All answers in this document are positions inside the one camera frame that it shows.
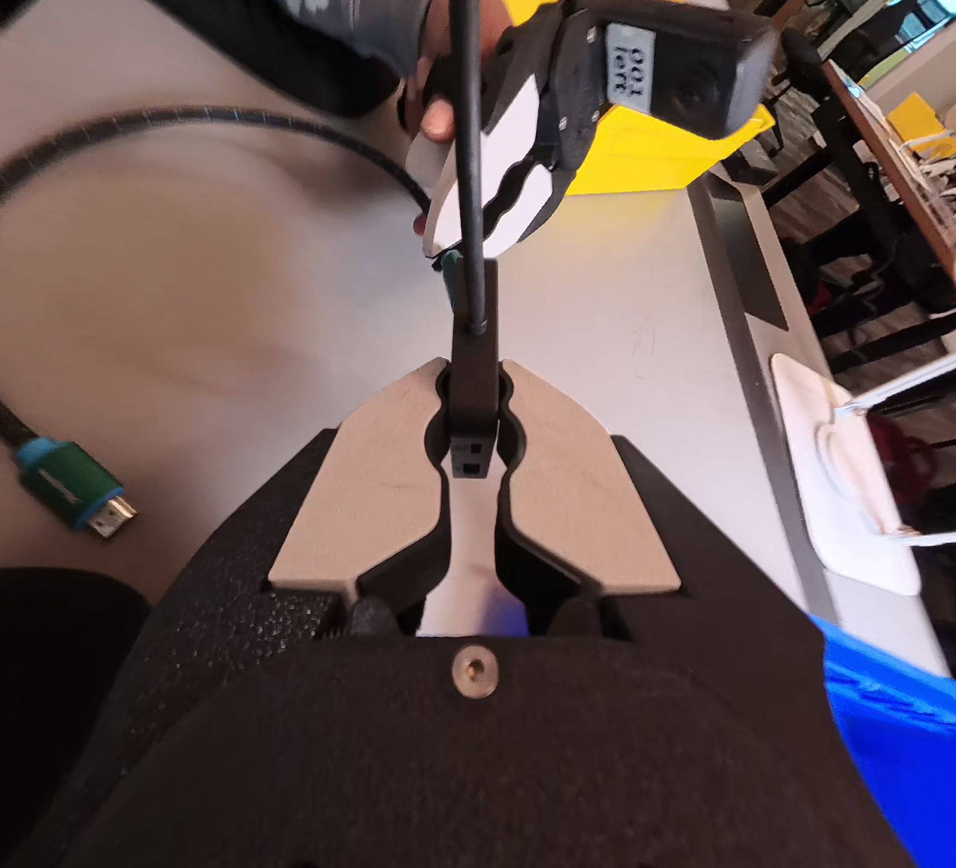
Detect white folding stand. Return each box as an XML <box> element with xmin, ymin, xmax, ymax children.
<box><xmin>769</xmin><ymin>353</ymin><xmax>956</xmax><ymax>596</ymax></box>

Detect yellow plastic bin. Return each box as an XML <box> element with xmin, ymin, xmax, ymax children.
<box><xmin>478</xmin><ymin>0</ymin><xmax>778</xmax><ymax>197</ymax></box>

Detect black HDMI cable green plugs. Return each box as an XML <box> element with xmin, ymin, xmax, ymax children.
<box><xmin>0</xmin><ymin>105</ymin><xmax>468</xmax><ymax>540</ymax></box>

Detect small black box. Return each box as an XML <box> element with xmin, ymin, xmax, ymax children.
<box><xmin>720</xmin><ymin>136</ymin><xmax>778</xmax><ymax>185</ymax></box>

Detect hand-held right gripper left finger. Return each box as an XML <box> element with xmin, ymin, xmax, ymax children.
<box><xmin>267</xmin><ymin>358</ymin><xmax>453</xmax><ymax>619</ymax></box>

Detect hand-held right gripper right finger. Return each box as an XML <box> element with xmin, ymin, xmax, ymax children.
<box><xmin>495</xmin><ymin>358</ymin><xmax>682</xmax><ymax>631</ymax></box>

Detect black office chair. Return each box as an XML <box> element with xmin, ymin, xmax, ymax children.
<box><xmin>777</xmin><ymin>27</ymin><xmax>832</xmax><ymax>109</ymax></box>

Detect blue plastic bin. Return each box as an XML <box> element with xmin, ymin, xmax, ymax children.
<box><xmin>810</xmin><ymin>614</ymin><xmax>956</xmax><ymax>868</ymax></box>

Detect thin black adapter cable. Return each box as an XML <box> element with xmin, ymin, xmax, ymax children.
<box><xmin>447</xmin><ymin>0</ymin><xmax>490</xmax><ymax>337</ymax></box>

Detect small black adapter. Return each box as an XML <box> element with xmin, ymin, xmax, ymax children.
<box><xmin>450</xmin><ymin>257</ymin><xmax>500</xmax><ymax>479</ymax></box>

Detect wooden top desk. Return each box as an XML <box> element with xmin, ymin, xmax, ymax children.
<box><xmin>822</xmin><ymin>57</ymin><xmax>956</xmax><ymax>271</ymax></box>

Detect small yellow bin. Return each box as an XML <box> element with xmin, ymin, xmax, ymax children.
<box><xmin>885</xmin><ymin>91</ymin><xmax>956</xmax><ymax>159</ymax></box>

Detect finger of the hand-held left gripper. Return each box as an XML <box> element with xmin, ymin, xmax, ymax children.
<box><xmin>420</xmin><ymin>76</ymin><xmax>540</xmax><ymax>260</ymax></box>
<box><xmin>484</xmin><ymin>169</ymin><xmax>560</xmax><ymax>260</ymax></box>

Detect red fabric bag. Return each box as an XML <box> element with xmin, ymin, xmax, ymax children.
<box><xmin>866</xmin><ymin>412</ymin><xmax>935</xmax><ymax>510</ymax></box>

